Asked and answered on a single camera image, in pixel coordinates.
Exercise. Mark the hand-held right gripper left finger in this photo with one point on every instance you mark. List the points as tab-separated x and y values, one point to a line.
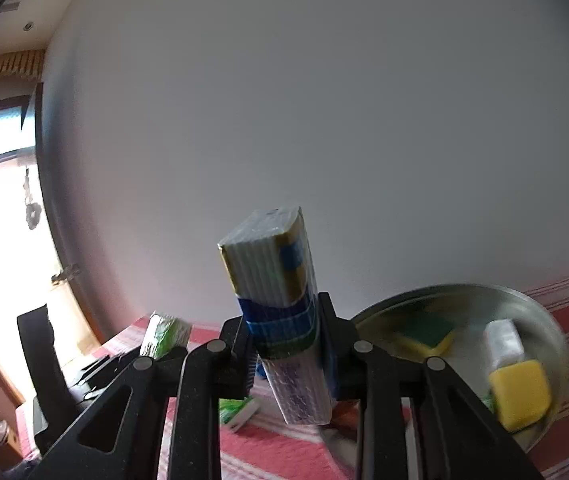
237	360

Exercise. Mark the blue white tissue pack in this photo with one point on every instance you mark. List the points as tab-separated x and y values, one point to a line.
279	285

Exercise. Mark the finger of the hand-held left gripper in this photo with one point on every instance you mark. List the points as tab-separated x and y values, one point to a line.
94	370

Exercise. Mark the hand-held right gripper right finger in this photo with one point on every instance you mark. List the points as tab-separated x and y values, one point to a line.
329	370

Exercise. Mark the yellow green scrub sponge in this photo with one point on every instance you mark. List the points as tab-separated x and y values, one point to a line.
422	335

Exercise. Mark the large yellow sponge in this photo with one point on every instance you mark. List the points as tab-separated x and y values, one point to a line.
519	395

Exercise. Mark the wooden curtain valance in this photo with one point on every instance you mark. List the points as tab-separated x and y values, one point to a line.
4	65

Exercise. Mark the blue round cookie tin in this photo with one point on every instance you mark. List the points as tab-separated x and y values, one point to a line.
464	310

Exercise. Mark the hanging dark ornament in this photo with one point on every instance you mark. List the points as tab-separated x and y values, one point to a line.
32	212

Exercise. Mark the red striped tablecloth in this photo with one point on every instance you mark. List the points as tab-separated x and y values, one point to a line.
274	450

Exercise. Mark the ceiling spotlight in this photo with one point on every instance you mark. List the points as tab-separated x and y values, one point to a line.
28	26

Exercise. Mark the green leaf tissue pack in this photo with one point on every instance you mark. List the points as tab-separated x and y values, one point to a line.
164	335

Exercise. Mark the green yellow tissue pack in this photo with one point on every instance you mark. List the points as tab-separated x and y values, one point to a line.
237	410

